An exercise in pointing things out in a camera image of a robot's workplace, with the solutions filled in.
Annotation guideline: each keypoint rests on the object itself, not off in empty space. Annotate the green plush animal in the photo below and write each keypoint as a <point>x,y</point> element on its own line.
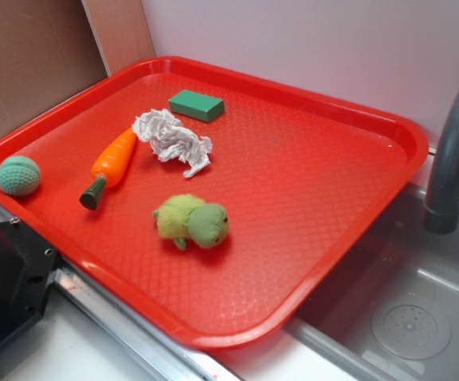
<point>184,218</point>

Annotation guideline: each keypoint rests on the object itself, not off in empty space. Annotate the red plastic tray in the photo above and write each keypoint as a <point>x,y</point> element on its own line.
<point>301,175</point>

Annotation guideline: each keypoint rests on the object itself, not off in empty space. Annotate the crumpled white cloth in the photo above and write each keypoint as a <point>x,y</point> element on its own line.
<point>170,139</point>

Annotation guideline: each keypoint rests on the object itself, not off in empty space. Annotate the green rectangular block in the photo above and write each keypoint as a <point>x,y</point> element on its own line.
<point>198,106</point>

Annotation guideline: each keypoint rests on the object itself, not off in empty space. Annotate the orange toy carrot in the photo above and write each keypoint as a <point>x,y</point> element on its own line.
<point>109,168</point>

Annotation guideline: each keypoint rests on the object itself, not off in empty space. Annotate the grey plastic sink basin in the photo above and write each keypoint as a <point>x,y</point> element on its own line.
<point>390,309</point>

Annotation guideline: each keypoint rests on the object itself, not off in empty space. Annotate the teal dimpled ball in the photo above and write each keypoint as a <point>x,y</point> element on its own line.
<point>19,176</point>

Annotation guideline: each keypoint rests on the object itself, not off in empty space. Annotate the grey toy faucet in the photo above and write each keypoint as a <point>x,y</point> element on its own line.
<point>441,205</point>

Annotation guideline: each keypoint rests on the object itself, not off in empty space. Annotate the brown cardboard panel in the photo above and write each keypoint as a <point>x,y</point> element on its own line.
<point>52,50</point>

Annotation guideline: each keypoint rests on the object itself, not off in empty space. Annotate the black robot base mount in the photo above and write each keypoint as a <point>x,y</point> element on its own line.
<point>27,269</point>

